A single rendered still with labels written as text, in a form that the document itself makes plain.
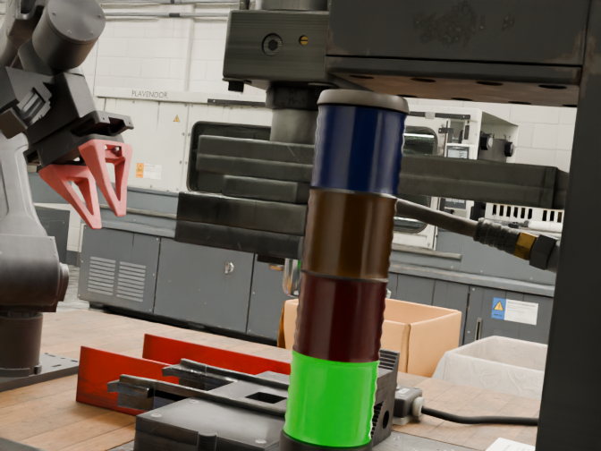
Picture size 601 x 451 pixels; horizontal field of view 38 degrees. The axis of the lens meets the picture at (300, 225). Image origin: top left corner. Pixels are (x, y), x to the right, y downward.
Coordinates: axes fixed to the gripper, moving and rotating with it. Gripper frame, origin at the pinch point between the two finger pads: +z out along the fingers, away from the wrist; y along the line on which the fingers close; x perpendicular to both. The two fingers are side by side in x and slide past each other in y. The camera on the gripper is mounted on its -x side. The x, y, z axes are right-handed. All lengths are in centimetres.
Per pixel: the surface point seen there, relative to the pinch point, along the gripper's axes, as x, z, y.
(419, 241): 440, -23, -89
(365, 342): -40, 22, 37
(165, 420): -23.5, 21.6, 14.4
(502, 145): 506, -64, -30
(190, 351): 11.9, 15.4, -3.4
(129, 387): -17.4, 18.3, 8.2
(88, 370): 0.5, 13.8, -8.9
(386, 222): -40, 18, 39
